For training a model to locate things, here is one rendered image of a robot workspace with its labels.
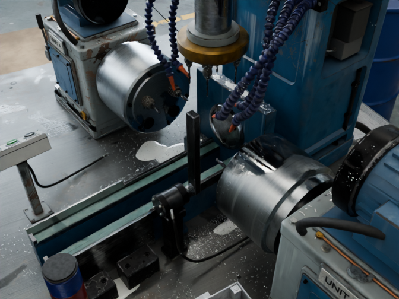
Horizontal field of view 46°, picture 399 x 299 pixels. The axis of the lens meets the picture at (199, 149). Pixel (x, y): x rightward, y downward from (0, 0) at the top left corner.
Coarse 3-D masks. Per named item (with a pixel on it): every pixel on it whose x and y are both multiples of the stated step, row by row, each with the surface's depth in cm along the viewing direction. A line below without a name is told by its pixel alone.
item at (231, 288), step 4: (232, 284) 85; (236, 284) 85; (224, 288) 84; (228, 288) 84; (232, 288) 84; (240, 288) 84; (220, 292) 83; (224, 292) 84; (228, 292) 85; (232, 292) 84; (236, 292) 83; (240, 292) 84; (244, 292) 83; (212, 296) 83; (216, 296) 83; (220, 296) 84; (224, 296) 85; (228, 296) 86; (232, 296) 85; (236, 296) 84; (240, 296) 85; (244, 296) 84; (248, 296) 83
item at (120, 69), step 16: (128, 48) 145; (144, 48) 146; (112, 64) 144; (128, 64) 140; (144, 64) 138; (96, 80) 151; (112, 80) 142; (128, 80) 138; (144, 80) 138; (160, 80) 142; (176, 80) 146; (112, 96) 143; (128, 96) 137; (144, 96) 141; (160, 96) 145; (176, 96) 145; (128, 112) 141; (144, 112) 144; (176, 112) 153; (144, 128) 148; (160, 128) 153
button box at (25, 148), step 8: (32, 136) 128; (40, 136) 127; (16, 144) 124; (24, 144) 125; (32, 144) 126; (40, 144) 128; (48, 144) 129; (0, 152) 122; (8, 152) 123; (16, 152) 124; (24, 152) 126; (32, 152) 127; (40, 152) 128; (0, 160) 123; (8, 160) 124; (16, 160) 125; (24, 160) 126; (0, 168) 123
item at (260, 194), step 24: (264, 144) 111; (288, 144) 112; (240, 168) 109; (264, 168) 106; (288, 168) 104; (312, 168) 105; (216, 192) 114; (240, 192) 108; (264, 192) 104; (288, 192) 102; (312, 192) 103; (240, 216) 109; (264, 216) 103; (288, 216) 101; (264, 240) 107
